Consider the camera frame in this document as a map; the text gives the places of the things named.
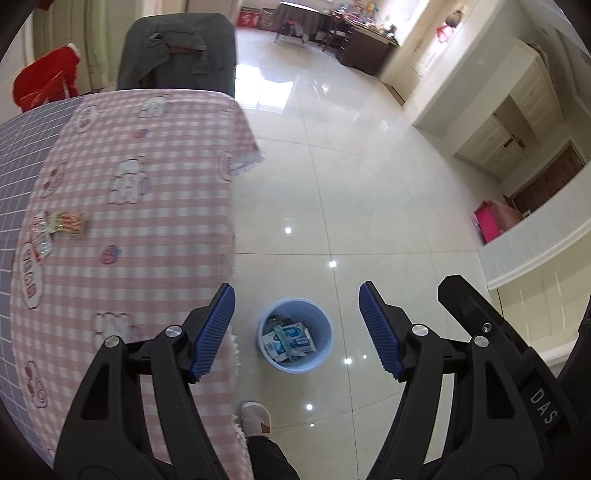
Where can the green lace curtain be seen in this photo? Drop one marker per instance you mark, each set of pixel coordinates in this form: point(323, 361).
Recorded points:
point(104, 41)

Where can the silver snack wrapper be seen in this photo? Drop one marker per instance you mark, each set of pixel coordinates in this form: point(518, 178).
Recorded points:
point(41, 236)

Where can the light blue plastic bin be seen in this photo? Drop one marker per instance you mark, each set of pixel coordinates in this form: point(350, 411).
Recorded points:
point(324, 323)

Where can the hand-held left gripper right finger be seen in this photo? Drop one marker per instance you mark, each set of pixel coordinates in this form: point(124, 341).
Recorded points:
point(383, 337)

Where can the grey grid tablecloth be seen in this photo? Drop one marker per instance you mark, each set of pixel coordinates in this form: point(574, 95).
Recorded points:
point(23, 152)

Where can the white built-in cabinet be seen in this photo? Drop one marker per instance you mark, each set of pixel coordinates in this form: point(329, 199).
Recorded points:
point(517, 115)

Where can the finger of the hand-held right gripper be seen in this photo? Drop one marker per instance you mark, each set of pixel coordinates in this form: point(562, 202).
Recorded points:
point(471, 304)

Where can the dark wood cabinet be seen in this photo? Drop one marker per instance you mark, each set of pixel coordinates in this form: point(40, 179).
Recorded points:
point(369, 46)

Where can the round dining table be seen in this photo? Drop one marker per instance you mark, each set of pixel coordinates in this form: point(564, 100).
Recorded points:
point(300, 14)

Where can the blue and white carton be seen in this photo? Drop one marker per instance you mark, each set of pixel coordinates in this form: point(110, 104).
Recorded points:
point(300, 340)

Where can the red hanging ornament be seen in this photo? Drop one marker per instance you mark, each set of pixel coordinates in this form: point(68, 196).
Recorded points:
point(445, 30)

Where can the green paper strip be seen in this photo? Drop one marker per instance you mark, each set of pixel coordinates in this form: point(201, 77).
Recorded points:
point(284, 340)

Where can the beige slipper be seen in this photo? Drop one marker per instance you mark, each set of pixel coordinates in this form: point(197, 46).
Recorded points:
point(256, 417)

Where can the brown cardboard box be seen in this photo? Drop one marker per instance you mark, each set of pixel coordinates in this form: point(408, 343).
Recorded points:
point(268, 19)

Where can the red garment with white trim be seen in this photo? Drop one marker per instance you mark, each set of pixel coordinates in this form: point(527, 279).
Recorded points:
point(55, 60)

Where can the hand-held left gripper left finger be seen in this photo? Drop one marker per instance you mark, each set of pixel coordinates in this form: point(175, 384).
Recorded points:
point(212, 337)

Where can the red cardboard box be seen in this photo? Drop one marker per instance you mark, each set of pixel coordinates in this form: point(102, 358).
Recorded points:
point(249, 17)

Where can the dark printed wrapper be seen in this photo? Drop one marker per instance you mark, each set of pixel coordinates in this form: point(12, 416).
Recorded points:
point(276, 320)

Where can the pink checked tablecloth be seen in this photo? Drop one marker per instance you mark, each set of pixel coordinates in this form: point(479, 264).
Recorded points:
point(161, 230)

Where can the grey jacket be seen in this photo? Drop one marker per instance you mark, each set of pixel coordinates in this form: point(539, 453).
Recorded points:
point(207, 32)

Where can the striped candy wrapper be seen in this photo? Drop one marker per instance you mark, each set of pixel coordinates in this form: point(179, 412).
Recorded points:
point(69, 223)

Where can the person's leg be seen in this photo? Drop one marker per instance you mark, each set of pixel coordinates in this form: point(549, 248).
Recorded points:
point(272, 459)

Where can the brown wooden door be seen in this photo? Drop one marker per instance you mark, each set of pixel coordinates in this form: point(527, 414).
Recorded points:
point(549, 180)

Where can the pink box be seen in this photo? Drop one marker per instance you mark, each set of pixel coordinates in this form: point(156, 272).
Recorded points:
point(489, 221)

